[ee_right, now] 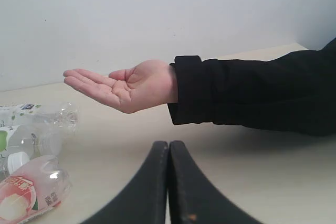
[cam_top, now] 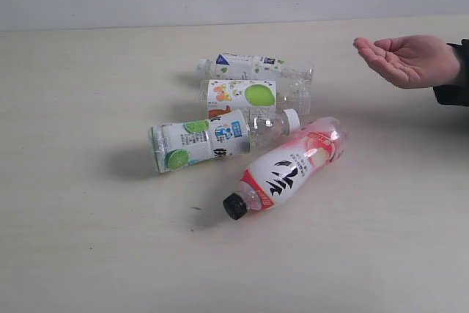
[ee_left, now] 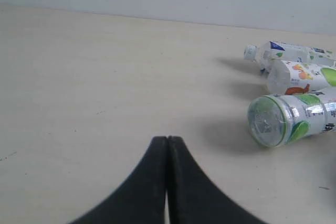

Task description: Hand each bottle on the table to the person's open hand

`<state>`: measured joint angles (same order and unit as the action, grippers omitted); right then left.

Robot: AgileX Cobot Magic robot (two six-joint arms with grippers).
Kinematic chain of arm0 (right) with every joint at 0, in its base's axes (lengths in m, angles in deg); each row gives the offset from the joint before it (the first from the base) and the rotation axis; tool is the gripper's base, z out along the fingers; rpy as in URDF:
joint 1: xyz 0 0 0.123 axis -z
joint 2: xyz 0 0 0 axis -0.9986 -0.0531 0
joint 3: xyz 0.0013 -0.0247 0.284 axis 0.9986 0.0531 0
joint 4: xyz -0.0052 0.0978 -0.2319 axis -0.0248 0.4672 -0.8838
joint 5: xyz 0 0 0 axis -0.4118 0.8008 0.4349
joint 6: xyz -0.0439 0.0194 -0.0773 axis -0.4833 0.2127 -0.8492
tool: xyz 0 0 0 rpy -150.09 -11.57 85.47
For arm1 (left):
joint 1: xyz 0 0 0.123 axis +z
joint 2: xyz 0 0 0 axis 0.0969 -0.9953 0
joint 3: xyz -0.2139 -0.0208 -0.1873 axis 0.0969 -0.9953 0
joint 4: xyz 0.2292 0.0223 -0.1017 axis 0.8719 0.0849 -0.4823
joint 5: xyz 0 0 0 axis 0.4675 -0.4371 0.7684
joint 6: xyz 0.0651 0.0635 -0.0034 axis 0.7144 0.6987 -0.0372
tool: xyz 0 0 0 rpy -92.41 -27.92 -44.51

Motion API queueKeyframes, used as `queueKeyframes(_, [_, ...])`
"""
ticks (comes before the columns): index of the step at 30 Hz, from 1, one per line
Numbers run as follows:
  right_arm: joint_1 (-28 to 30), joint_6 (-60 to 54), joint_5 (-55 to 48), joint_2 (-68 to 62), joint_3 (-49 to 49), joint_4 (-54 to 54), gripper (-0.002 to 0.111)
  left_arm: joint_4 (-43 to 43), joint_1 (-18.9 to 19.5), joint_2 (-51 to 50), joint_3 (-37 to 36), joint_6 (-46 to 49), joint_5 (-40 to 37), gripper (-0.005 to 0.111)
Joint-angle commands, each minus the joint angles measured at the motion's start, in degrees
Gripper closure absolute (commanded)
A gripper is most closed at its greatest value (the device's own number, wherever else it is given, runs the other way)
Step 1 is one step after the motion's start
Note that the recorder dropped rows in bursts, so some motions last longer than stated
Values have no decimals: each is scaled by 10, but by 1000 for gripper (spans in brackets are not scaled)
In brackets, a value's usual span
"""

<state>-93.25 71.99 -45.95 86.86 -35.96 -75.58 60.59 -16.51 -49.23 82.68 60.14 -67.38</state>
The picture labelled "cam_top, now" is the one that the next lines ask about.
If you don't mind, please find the person's open bare hand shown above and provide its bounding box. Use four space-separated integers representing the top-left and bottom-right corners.
353 35 459 89

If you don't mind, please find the pink peach bottle black cap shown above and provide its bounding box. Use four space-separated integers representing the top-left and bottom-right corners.
223 117 347 220

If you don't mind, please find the clear bottle butterfly lime label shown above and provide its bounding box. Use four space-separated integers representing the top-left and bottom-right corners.
199 79 311 117

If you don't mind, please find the white-capped bottle lime label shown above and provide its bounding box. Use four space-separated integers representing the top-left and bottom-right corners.
149 108 300 174

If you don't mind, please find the clear bottle blue leaf label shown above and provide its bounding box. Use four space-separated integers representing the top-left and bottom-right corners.
196 53 313 81

